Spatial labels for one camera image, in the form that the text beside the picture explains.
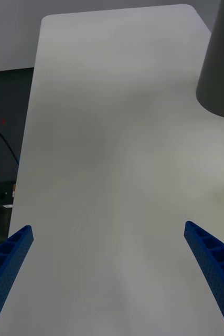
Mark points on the grey plastic bin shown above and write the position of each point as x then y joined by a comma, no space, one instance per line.
219,78

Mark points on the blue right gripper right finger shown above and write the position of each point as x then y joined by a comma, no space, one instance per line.
216,275

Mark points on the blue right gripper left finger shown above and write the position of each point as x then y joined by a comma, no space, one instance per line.
4,275

